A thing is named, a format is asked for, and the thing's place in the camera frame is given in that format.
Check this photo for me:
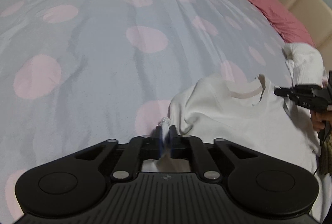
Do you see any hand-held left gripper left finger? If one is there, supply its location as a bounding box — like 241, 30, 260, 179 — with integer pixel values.
74, 126, 164, 183

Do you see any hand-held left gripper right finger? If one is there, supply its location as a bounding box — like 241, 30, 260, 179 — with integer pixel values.
168, 126, 263, 183

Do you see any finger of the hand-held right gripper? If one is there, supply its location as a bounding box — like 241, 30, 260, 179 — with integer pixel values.
274, 86, 297, 100

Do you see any white t-shirt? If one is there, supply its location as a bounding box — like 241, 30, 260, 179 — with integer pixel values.
141, 74, 325, 224

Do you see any person's right hand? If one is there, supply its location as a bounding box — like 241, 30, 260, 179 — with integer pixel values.
311, 111, 331, 134

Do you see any white ribbed garment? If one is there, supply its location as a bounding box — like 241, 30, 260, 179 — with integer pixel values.
283, 43, 325, 85

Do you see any pink pillow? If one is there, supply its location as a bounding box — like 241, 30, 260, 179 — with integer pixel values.
238, 0, 315, 46

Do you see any bed with pink dotted sheet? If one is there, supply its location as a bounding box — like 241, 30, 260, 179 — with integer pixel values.
0, 0, 325, 224

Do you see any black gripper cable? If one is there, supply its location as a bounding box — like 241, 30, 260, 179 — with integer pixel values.
313, 145, 325, 176

